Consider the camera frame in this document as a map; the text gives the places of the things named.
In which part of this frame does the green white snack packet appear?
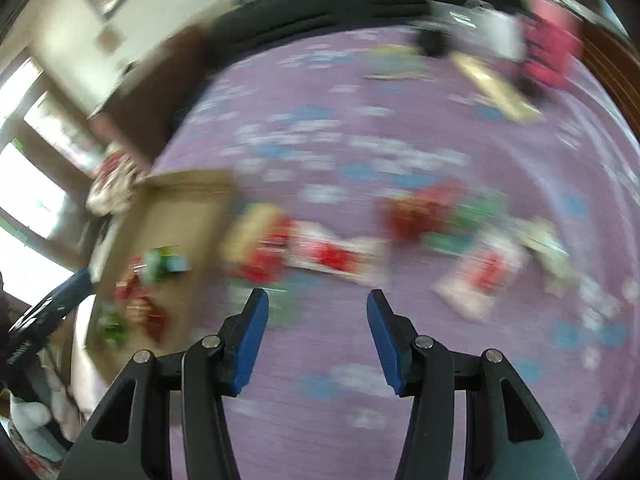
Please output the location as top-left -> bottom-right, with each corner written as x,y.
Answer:
142,245 -> 188,281

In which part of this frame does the translucent plastic bag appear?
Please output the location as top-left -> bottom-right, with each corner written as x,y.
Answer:
430,0 -> 526,61

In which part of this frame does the green clear snack packet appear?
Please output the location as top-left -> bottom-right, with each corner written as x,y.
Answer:
425,192 -> 508,256

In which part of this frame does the brown wooden furniture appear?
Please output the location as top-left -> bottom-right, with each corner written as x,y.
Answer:
580,22 -> 640,126

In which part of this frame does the small green snack packet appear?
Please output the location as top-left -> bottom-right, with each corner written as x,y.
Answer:
95,307 -> 128,348

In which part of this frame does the floral blanket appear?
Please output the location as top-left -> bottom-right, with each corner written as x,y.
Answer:
85,152 -> 146,218

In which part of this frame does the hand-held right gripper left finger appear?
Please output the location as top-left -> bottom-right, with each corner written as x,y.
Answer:
60,287 -> 271,480

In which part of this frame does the beige snack packet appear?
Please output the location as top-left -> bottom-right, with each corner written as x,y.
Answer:
515,217 -> 576,291

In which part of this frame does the shallow cardboard box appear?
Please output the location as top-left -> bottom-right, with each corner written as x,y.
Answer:
85,170 -> 238,386

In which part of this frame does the white red snack packet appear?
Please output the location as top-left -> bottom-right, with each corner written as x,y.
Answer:
432,230 -> 528,321
287,222 -> 388,286

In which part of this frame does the pale green snack packet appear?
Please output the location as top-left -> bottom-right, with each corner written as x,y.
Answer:
227,280 -> 301,328

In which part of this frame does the gold red snack packet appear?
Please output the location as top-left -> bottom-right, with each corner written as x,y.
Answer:
220,202 -> 296,283

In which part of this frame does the green yellow flat packet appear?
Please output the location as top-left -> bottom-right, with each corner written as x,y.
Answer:
365,45 -> 431,81

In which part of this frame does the pink packet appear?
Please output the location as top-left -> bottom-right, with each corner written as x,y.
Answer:
520,0 -> 583,88

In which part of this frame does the purple floral bedsheet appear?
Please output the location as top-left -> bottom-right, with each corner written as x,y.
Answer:
150,25 -> 640,480

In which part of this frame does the brown armchair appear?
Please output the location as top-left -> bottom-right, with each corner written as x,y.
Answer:
87,25 -> 226,176

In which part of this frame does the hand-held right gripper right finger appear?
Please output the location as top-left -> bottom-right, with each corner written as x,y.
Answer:
366,288 -> 578,480

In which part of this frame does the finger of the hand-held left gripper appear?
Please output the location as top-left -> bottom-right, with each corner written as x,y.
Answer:
7,268 -> 94,334

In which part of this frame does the dark red snack packet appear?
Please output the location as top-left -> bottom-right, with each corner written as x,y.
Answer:
382,185 -> 463,243

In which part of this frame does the wooden framed window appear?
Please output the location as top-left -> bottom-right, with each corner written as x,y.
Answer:
0,55 -> 101,301

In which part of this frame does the black binder clip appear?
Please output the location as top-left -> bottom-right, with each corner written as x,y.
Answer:
412,27 -> 453,58

